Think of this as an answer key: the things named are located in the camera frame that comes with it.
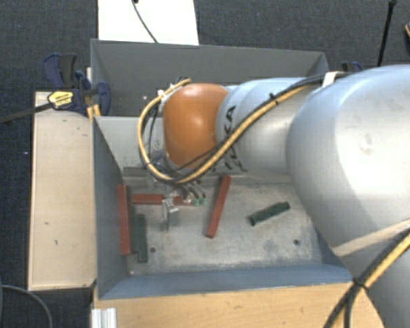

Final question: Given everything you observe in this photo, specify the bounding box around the red-brown flat block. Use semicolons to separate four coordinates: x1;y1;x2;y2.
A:
132;193;185;206
116;184;133;256
204;175;233;240

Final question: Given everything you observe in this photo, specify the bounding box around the dark green flat block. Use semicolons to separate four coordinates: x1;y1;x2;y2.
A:
135;213;149;263
247;201;292;227

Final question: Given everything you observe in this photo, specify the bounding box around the grey metal bin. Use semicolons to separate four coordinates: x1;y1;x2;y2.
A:
90;38;355;301

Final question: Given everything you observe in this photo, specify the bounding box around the pale wood flat board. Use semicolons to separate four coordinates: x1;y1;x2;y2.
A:
27;91;98;292

